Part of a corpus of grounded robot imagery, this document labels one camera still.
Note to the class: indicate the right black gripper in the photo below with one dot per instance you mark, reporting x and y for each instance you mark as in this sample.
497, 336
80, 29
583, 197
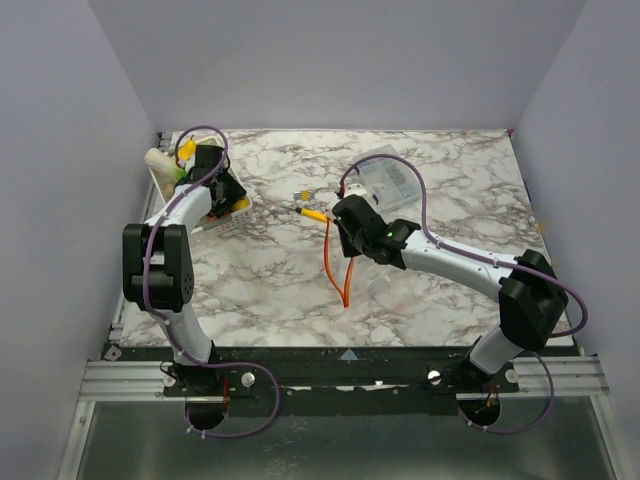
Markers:
343, 220

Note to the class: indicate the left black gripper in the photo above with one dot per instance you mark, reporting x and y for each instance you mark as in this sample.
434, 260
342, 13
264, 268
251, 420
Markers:
235, 192

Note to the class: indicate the clear bag with orange zipper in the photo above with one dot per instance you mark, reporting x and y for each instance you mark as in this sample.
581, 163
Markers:
360, 284

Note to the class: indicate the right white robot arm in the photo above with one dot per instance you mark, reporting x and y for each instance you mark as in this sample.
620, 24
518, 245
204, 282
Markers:
525, 287

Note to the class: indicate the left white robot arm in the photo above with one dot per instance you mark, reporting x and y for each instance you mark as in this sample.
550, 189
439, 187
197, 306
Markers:
158, 274

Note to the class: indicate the clear plastic parts box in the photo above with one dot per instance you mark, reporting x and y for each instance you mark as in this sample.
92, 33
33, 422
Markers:
389, 184

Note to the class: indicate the yellow toy pear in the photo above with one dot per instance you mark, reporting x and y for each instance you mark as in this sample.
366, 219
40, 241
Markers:
186, 153

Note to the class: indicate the toy bok choy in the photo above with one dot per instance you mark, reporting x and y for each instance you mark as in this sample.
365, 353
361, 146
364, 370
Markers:
163, 167

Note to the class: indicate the white plastic basket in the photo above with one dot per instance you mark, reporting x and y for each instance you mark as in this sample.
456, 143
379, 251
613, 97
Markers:
165, 191

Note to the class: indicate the small striped connector block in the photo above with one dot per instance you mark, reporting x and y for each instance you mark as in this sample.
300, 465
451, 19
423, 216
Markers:
303, 195

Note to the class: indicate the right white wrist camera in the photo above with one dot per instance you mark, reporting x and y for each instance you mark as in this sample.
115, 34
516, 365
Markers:
357, 189

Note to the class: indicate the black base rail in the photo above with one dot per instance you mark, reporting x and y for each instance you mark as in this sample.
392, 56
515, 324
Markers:
339, 381

